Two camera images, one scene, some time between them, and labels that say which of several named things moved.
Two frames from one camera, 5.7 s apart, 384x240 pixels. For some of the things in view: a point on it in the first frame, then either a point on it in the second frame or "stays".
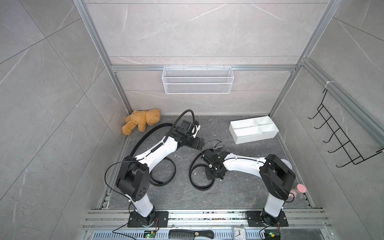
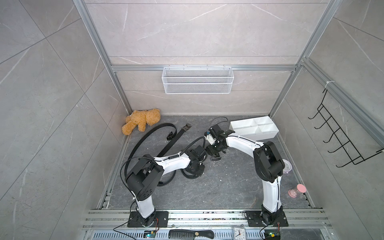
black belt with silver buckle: [192, 166] → [198, 175]
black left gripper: [196, 145] → [201, 171]
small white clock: [239, 232] stays
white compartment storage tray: [253, 129] stays
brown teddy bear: [141, 118] stays
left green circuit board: [149, 234] stays
